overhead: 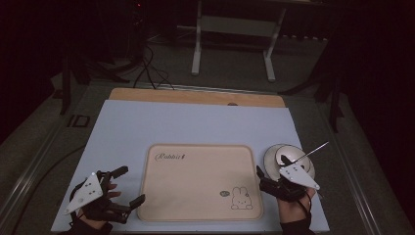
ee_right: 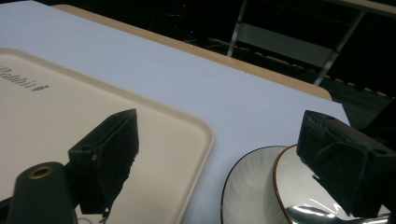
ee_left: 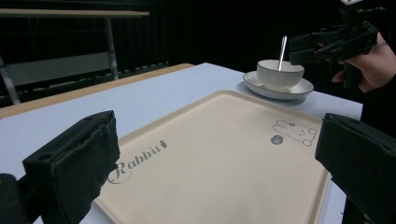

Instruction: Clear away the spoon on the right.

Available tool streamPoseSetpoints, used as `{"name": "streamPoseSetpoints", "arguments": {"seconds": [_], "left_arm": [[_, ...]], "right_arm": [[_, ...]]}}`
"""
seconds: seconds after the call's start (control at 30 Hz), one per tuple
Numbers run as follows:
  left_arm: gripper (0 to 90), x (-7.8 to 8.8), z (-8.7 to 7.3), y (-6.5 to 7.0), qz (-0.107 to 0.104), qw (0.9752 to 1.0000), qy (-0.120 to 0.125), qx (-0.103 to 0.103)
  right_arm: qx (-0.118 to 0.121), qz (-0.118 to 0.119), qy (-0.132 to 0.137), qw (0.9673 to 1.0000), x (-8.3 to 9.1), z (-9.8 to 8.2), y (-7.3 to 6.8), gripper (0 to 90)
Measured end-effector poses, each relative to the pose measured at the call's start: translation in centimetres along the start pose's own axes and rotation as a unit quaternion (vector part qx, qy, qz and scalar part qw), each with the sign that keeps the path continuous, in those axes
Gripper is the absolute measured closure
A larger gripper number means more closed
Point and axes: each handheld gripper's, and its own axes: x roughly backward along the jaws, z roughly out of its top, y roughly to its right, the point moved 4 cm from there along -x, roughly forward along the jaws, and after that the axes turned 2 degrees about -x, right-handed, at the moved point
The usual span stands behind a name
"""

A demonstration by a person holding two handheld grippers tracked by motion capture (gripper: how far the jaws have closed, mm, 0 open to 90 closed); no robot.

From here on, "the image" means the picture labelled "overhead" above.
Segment person's left hand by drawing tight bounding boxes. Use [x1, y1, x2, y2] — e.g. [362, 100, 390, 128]
[77, 183, 122, 230]

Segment hand-held gripper cable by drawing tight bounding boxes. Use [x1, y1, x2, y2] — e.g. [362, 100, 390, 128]
[295, 192, 313, 223]
[69, 181, 86, 227]

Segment white plate with dark rim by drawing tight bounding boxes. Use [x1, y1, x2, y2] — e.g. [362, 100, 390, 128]
[262, 143, 316, 182]

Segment small black square frame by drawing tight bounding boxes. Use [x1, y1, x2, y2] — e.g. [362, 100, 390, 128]
[67, 114, 91, 129]

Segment person's right black sleeve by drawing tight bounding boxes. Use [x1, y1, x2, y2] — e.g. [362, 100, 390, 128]
[280, 217, 316, 235]

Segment left hand-held gripper cable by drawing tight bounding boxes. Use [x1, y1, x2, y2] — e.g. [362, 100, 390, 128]
[69, 181, 86, 227]

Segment right hand-held gripper cable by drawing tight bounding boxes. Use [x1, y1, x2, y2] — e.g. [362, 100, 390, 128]
[295, 192, 313, 223]

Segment person's right hand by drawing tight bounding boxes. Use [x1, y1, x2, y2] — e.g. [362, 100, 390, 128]
[276, 187, 317, 225]

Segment pale blue table cover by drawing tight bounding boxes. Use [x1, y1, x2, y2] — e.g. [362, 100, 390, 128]
[50, 99, 331, 234]

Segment person's black sleeve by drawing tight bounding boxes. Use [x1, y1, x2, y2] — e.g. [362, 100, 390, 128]
[66, 216, 114, 235]
[280, 217, 316, 235]

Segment black device with red light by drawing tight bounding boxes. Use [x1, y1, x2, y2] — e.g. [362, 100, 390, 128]
[129, 0, 147, 62]

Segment grey floor cable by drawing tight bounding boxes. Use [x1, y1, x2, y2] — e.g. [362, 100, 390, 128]
[13, 145, 86, 228]

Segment white bowl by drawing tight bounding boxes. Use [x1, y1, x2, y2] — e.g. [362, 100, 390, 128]
[275, 145, 311, 168]

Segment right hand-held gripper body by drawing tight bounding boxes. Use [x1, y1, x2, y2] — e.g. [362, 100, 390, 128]
[259, 164, 321, 202]

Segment black cables on floor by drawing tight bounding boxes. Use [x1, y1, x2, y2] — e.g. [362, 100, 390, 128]
[132, 44, 175, 91]

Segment black stand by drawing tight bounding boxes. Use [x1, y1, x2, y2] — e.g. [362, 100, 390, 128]
[278, 65, 346, 133]
[52, 48, 130, 116]

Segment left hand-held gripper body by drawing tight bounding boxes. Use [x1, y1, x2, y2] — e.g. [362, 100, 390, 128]
[64, 169, 132, 225]

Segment slim metal utensil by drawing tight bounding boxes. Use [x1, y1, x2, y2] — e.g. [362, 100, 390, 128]
[287, 140, 330, 166]

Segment beige rabbit print placemat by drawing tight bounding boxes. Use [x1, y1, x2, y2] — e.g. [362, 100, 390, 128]
[136, 143, 265, 223]

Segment white metal table frame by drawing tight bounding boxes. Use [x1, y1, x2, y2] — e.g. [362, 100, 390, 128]
[191, 0, 289, 83]

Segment person's left black sleeve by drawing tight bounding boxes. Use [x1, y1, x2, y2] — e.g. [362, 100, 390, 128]
[66, 216, 114, 235]

